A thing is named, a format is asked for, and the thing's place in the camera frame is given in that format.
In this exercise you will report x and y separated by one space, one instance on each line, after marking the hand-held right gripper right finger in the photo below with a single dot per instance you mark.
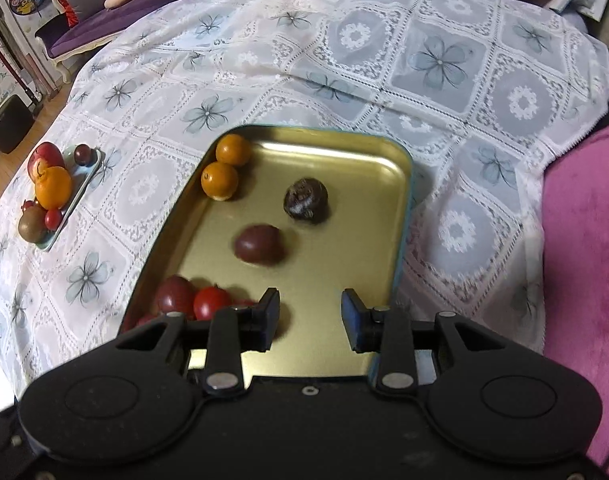
352 322

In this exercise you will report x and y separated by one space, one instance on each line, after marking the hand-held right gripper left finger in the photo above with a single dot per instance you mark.
272 320

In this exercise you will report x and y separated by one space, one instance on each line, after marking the red cherry tomato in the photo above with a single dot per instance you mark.
53 218
212 302

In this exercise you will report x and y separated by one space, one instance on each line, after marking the dark purple plum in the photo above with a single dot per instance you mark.
83 154
259 244

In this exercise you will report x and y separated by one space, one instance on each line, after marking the red plum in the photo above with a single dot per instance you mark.
174 295

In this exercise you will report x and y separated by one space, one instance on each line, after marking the gold tin tray blue rim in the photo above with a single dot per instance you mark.
344 210

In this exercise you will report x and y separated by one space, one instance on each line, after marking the dark brown chestnut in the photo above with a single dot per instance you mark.
306 200

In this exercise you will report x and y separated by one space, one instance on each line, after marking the yellow cherry tomato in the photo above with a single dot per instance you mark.
219 181
233 149

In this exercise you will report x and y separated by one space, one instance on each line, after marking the white floral lace tablecloth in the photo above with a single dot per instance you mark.
434 110

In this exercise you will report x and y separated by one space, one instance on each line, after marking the light blue rectangular plate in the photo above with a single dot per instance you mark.
82 185

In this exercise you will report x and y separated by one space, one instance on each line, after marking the pink plush blanket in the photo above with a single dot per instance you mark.
584 260

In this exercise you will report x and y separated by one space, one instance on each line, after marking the large orange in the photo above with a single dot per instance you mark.
54 187

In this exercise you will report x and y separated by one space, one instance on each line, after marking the brown kiwi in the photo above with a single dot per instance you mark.
32 226

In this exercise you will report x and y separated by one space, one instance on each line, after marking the red apple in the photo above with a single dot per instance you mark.
43 157

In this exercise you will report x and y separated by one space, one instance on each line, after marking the black box stool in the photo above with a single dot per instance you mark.
9 125

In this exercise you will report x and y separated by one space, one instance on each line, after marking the red cushion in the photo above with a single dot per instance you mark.
67 10

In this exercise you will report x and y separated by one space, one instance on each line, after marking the red stick vacuum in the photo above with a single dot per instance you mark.
7 55

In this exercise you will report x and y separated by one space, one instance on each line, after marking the purple sofa cream frame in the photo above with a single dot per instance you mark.
84 35

